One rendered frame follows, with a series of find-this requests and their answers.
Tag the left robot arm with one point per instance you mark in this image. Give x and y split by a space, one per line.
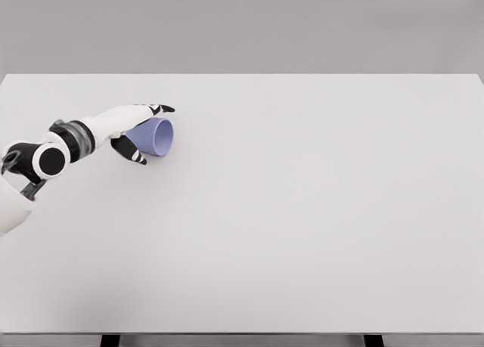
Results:
51 162

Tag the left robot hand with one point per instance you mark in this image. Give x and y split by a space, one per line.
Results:
130 117

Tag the blue cup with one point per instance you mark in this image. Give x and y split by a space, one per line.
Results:
151 135

